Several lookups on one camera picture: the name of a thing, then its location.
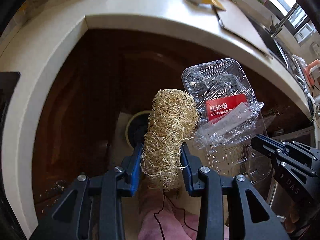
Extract clear plastic food tray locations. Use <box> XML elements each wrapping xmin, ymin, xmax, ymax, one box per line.
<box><xmin>182</xmin><ymin>59</ymin><xmax>271</xmax><ymax>184</ymax></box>

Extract beige loofah sponge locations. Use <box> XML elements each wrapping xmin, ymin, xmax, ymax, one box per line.
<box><xmin>140</xmin><ymin>89</ymin><xmax>200</xmax><ymax>191</ymax></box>

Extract round cream trash bin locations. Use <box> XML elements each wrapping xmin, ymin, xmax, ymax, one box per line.
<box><xmin>125</xmin><ymin>111</ymin><xmax>151</xmax><ymax>149</ymax></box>

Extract steel kitchen faucet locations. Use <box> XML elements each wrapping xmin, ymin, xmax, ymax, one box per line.
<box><xmin>270</xmin><ymin>2</ymin><xmax>299</xmax><ymax>37</ymax></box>

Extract pink trousers legs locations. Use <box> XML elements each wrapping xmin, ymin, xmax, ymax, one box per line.
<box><xmin>138</xmin><ymin>179</ymin><xmax>230</xmax><ymax>240</ymax></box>

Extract steel sink basin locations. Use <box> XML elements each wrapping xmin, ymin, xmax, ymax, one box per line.
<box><xmin>246</xmin><ymin>16</ymin><xmax>315</xmax><ymax>121</ymax></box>

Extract brown cutting board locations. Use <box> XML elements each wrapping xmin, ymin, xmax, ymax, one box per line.
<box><xmin>216</xmin><ymin>0</ymin><xmax>273</xmax><ymax>59</ymax></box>

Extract thin black cable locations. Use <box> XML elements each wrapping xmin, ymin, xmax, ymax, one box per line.
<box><xmin>153</xmin><ymin>191</ymin><xmax>199</xmax><ymax>240</ymax></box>

